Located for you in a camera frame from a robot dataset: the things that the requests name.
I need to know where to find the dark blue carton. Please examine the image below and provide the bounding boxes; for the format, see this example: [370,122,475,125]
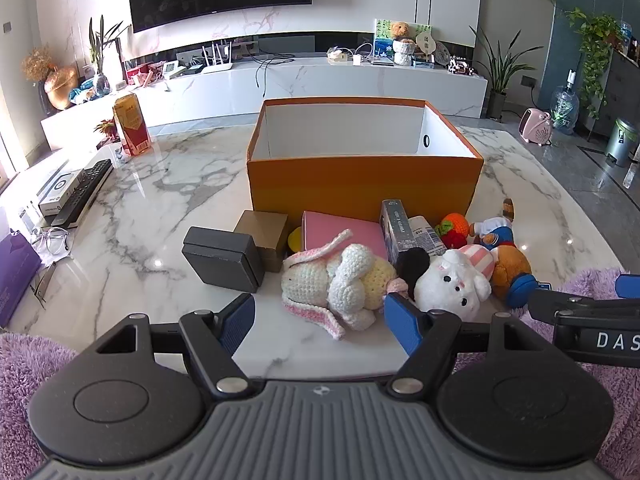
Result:
[380,199,426,266]

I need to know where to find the black remote control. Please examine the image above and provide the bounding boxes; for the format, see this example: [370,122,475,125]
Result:
[50,159,115,228]

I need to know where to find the blue white doll figure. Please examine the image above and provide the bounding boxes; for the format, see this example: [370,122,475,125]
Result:
[470,199,518,248]

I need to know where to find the tall potted plant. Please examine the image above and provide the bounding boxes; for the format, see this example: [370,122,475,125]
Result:
[470,25,531,121]

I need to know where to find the wooden fan-shaped sign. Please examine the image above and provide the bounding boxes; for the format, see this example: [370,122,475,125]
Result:
[416,27,438,56]

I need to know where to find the white bottle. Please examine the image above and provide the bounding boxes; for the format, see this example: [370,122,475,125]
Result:
[407,215,448,258]

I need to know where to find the white plush with striped hat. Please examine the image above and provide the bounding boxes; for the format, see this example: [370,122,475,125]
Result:
[414,244,497,322]

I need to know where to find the black cable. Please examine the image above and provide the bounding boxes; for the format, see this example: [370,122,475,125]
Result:
[255,52,301,97]

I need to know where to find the white device box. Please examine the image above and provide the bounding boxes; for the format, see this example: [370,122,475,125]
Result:
[37,167,88,216]

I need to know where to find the purple box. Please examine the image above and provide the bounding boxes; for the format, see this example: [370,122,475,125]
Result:
[0,230,43,328]

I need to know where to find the green blue painting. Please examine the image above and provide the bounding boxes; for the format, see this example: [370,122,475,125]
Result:
[374,18,432,58]

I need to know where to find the clear-framed eyeglasses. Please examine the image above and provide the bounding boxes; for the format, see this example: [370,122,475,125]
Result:
[30,226,73,256]

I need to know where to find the small red leafed plant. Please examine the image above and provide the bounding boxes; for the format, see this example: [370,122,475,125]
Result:
[94,119,121,148]

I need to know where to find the orange plush with blue feet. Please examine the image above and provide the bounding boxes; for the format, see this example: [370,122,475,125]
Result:
[487,245,553,309]

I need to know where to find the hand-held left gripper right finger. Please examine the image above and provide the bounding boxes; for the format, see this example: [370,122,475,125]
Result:
[384,292,551,396]

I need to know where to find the pink case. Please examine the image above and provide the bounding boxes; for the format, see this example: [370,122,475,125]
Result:
[301,211,391,261]

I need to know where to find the red yellow carton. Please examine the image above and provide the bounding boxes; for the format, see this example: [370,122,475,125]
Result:
[112,93,152,157]

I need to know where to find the small brown cardboard box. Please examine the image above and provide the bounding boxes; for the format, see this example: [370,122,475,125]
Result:
[234,209,290,273]

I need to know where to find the teddy bear on cup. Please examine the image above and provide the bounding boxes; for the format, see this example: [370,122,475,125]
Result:
[392,37,418,67]

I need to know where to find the purple fluffy rug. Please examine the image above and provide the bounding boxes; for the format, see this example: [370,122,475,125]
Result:
[0,267,640,480]

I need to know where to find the pink space heater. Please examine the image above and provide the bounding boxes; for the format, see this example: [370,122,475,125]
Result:
[518,107,552,147]

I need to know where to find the orange cardboard box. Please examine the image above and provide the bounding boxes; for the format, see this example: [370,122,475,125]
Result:
[246,99,485,223]

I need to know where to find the black plush toy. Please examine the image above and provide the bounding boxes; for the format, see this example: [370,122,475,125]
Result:
[396,247,432,301]

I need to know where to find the dark sideboard cabinet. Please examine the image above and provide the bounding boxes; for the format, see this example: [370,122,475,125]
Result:
[587,50,640,141]

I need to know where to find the golden vase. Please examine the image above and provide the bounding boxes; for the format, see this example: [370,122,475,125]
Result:
[44,66,80,111]

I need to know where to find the white router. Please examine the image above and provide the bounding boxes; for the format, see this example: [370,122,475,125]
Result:
[200,42,235,75]

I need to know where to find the dried flower bunch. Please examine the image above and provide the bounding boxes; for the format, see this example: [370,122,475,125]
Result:
[21,46,56,83]

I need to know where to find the blue water jug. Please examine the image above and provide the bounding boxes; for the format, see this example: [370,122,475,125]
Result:
[550,71,581,136]

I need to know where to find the trailing ivy plant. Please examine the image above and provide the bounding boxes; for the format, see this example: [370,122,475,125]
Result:
[565,7,623,121]

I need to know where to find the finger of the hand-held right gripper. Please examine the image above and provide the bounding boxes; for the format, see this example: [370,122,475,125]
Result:
[527,287,640,326]
[615,272,640,300]

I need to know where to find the white marble tv console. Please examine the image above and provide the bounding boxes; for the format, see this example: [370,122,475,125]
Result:
[40,55,488,153]

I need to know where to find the crocheted orange fruit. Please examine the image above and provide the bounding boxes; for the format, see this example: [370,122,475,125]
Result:
[434,211,472,238]

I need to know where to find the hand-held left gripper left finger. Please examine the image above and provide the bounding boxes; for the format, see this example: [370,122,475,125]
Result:
[92,292,257,398]

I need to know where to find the green plant in glass vase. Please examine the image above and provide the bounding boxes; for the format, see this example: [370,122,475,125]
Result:
[87,15,131,96]

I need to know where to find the silver trash can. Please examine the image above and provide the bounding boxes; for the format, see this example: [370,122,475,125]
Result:
[604,117,640,167]

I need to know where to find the white pink crocheted bunny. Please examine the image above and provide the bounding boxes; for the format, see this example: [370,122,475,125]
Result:
[281,229,408,341]

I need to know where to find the dark grey box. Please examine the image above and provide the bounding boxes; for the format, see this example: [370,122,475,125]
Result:
[181,226,266,294]

